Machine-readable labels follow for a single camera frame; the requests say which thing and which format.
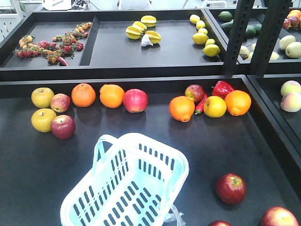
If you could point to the pale peach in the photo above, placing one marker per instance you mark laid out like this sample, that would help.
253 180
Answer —
290 86
291 102

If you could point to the yellow round fruit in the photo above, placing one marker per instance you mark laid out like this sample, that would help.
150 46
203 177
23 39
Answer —
215 107

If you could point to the clear plastic wrap strip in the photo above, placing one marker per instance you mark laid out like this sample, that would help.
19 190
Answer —
174 216

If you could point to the light blue plastic basket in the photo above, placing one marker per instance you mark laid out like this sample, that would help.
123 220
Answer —
132 182

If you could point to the red apple bottom edge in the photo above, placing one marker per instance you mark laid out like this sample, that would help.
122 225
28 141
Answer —
278 216

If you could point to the black wooden produce display stand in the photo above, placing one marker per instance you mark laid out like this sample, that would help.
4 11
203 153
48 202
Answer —
38 170

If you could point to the red pink apple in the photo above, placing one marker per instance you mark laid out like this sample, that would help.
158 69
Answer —
135 100

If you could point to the orange fruit right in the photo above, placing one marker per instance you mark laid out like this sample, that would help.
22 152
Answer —
238 102

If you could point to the dark red apple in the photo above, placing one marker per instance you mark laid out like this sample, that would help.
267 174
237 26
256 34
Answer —
195 92
231 189

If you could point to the red chili pepper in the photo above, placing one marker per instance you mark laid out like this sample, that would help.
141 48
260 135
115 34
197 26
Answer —
199 108

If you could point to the yellow green apple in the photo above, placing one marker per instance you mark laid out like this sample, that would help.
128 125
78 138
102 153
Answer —
41 97

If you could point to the orange fruit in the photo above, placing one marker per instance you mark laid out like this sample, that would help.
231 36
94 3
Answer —
181 108
238 102

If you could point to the pale peach back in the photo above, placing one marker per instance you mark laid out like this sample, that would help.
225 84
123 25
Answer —
290 86

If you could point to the dark red apple back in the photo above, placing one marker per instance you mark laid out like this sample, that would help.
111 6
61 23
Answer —
195 92

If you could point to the red bell pepper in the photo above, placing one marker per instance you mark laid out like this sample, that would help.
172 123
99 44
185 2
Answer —
222 89

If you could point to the pale peach front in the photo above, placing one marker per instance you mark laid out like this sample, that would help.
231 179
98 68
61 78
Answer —
291 102

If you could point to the dark red apple front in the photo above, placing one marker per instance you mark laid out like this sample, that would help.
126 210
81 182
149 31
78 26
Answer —
231 189

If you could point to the cherry tomato vine pile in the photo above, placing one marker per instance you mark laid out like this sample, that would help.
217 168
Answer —
58 49

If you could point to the black upright post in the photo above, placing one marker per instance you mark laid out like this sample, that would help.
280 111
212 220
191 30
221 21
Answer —
237 34

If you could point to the orange fruit left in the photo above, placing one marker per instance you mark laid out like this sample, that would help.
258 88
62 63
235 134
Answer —
181 108

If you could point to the white garlic bulb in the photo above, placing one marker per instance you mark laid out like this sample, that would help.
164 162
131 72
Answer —
145 41

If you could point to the pale green apple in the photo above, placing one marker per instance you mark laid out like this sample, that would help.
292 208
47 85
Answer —
293 50

